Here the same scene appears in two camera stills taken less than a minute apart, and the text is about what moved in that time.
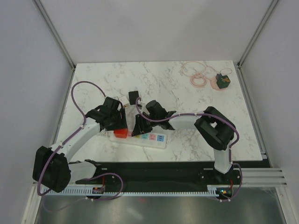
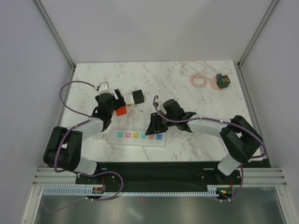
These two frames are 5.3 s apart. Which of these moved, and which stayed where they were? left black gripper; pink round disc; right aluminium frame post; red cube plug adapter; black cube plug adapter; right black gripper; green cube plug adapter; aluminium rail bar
Moved: right black gripper; left black gripper; red cube plug adapter; black cube plug adapter
Stayed: aluminium rail bar; right aluminium frame post; pink round disc; green cube plug adapter
